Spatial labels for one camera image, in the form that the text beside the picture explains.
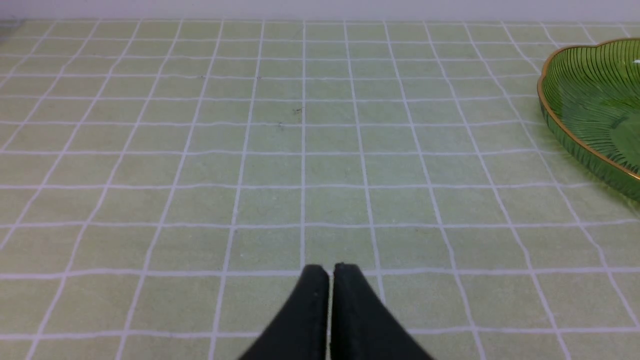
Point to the green checked tablecloth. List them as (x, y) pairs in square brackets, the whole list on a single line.
[(163, 183)]

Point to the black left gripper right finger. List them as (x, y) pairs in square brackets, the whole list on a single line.
[(362, 328)]

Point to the green glass fruit plate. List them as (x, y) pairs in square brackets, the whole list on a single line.
[(590, 99)]

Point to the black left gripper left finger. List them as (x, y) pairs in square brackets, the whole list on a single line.
[(299, 329)]

